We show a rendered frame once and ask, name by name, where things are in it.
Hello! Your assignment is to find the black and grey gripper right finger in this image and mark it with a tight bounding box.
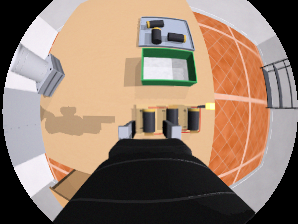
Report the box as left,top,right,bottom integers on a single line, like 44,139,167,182
162,120,182,140

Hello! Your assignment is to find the black battery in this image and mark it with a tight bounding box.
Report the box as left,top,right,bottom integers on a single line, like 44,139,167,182
151,27,162,45
167,32,186,43
146,20,164,28
142,109,155,133
166,109,179,125
188,108,199,131

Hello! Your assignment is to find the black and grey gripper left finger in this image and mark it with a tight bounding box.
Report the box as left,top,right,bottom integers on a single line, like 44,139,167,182
118,120,136,140

